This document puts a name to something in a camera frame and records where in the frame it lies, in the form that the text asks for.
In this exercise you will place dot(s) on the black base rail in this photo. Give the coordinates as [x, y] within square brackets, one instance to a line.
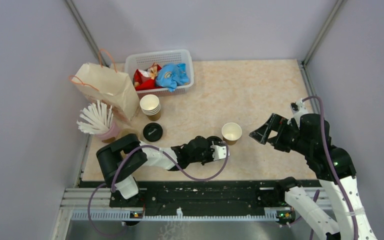
[204, 199]

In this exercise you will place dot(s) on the red cloth toy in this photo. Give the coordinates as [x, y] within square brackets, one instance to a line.
[146, 79]

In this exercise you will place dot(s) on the stack of paper cups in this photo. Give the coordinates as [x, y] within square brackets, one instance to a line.
[151, 107]

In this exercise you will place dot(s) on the blue cloth toy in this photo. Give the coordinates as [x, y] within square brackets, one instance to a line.
[172, 75]

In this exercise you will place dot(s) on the white wrapped straws bundle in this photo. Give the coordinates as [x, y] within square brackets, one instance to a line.
[98, 118]

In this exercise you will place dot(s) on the black cup lid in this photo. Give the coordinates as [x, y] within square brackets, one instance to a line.
[216, 138]

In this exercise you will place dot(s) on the brown paper coffee cup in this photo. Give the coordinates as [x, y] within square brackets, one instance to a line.
[231, 133]

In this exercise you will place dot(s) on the pink straw holder cup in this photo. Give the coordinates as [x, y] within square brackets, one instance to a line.
[111, 135]

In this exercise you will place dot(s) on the black lid stack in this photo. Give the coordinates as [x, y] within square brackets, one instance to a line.
[153, 132]

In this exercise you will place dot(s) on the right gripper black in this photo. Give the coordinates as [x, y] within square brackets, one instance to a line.
[277, 123]

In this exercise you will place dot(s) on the brown pulp cup carrier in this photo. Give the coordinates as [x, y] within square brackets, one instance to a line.
[127, 131]

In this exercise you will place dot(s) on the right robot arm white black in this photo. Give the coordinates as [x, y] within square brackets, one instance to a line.
[308, 134]

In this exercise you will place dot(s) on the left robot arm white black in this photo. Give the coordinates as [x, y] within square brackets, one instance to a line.
[121, 158]

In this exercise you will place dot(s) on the beige paper bag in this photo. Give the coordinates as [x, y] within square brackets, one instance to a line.
[110, 86]

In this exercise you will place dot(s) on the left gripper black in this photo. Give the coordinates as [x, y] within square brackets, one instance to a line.
[211, 148]

